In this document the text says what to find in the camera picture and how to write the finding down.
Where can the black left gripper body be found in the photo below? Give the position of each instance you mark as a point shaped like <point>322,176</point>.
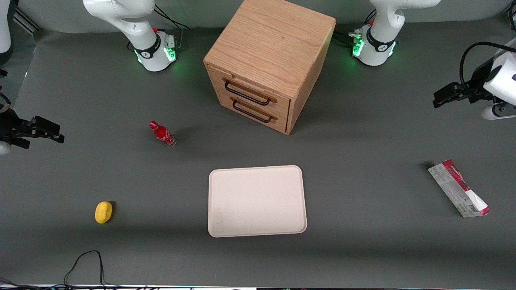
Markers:
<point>474,91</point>

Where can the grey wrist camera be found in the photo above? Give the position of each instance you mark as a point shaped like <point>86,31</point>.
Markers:
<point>498,112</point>
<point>4,148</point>

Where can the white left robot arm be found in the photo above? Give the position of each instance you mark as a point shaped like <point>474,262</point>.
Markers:
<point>379,40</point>

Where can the beige plastic tray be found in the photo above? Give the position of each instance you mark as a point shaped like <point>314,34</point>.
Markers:
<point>256,201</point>

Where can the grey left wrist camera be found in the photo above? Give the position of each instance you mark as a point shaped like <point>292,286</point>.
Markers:
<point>498,112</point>

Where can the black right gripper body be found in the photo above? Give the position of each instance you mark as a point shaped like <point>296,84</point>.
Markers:
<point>9,128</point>

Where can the red cookie box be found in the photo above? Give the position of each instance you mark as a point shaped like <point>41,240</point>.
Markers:
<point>457,187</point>

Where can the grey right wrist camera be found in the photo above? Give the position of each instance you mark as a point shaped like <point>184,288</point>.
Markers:
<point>4,148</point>

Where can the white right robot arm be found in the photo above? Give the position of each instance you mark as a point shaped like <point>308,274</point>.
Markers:
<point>133,24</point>

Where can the wooden drawer cabinet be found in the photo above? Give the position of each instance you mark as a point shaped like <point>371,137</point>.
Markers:
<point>270,44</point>

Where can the aluminium profile rail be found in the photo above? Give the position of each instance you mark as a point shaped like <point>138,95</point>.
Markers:
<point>27,20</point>

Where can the yellow lemon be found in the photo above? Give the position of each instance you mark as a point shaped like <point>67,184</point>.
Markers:
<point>103,212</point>

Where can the wooden drawer front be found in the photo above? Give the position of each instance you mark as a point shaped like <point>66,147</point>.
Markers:
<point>258,117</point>
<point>254,86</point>

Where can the red cola bottle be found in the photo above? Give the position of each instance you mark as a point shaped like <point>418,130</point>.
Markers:
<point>162,133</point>

